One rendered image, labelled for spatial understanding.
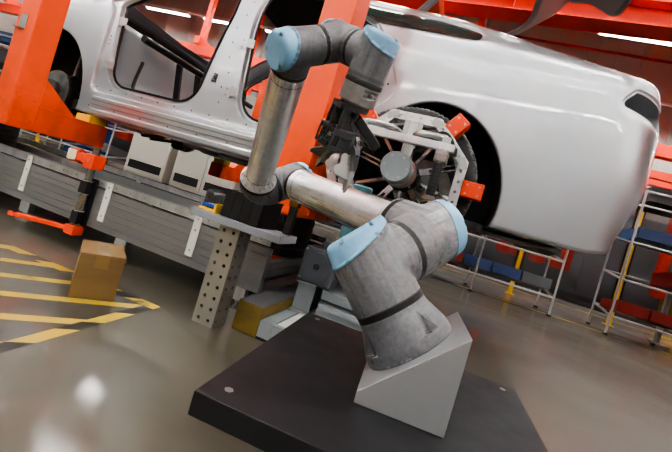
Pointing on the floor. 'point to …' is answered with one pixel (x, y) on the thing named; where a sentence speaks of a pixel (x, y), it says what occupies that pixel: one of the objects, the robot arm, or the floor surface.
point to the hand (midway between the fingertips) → (331, 179)
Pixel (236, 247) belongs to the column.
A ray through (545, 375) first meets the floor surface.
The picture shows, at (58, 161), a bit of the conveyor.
